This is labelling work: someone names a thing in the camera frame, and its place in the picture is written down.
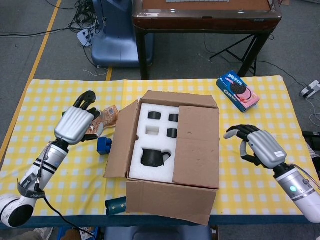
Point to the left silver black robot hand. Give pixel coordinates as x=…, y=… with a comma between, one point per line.
x=72, y=122

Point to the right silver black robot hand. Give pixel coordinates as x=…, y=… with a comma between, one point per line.
x=267, y=147

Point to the red taped cardboard box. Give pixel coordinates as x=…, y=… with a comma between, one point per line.
x=197, y=150

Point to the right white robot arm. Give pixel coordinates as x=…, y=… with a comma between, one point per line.
x=297, y=190

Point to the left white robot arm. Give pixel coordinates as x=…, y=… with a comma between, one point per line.
x=37, y=175

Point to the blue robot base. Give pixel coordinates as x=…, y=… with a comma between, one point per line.
x=115, y=47

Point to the blue Oreo cookie box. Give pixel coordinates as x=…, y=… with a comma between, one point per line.
x=237, y=92

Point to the clear plastic spout pouch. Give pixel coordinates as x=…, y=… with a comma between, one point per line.
x=110, y=115

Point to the blue toy building brick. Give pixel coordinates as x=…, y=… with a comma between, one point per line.
x=103, y=147

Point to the black device case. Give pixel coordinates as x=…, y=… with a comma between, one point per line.
x=312, y=138

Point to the yellow white checkered tablecloth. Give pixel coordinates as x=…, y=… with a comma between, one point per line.
x=250, y=190

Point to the black ceramic cup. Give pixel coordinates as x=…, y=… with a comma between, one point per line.
x=172, y=133
x=154, y=115
x=173, y=118

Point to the white power strip with plugs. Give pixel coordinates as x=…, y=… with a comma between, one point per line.
x=83, y=37

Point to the black ceramic pitcher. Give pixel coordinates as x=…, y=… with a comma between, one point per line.
x=151, y=157

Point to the white foam insert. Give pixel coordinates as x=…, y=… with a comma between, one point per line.
x=150, y=173

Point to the dark teal flower-dotted holder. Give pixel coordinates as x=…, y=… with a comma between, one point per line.
x=115, y=206

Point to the blue padded seat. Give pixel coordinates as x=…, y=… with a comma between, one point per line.
x=157, y=233

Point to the brown mahjong table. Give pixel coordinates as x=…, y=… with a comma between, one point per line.
x=200, y=21

